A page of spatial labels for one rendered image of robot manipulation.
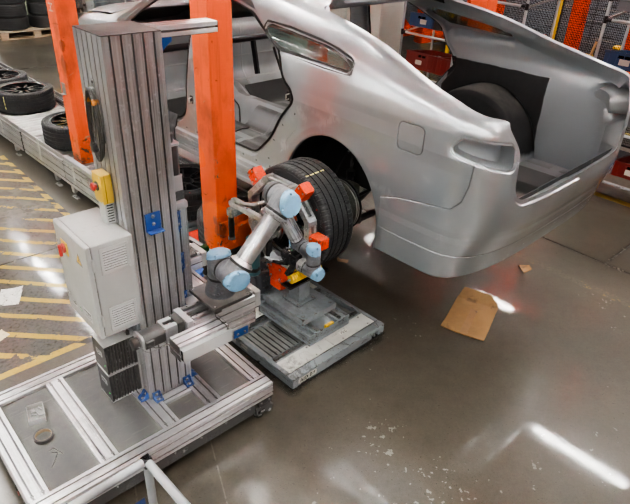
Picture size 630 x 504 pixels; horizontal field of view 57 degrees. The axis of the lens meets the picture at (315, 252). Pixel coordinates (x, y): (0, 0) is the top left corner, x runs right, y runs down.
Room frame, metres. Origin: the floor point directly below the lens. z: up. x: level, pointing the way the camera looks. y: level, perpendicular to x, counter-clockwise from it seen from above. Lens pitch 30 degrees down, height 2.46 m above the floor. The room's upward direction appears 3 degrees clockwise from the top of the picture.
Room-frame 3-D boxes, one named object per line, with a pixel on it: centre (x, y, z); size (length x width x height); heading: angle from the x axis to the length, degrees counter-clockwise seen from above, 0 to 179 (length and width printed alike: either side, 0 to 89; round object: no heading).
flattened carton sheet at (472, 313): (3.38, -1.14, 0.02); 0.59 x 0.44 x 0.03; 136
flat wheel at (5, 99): (6.82, 3.53, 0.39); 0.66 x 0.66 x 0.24
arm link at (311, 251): (2.54, 0.02, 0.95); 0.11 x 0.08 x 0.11; 36
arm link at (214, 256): (2.36, 0.45, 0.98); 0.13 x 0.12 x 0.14; 36
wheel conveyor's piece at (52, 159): (5.71, 2.45, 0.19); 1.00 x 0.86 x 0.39; 46
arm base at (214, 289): (2.36, 0.46, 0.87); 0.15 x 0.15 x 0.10
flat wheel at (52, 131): (5.78, 2.52, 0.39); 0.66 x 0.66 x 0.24
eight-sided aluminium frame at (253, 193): (3.06, 0.21, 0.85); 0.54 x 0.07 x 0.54; 46
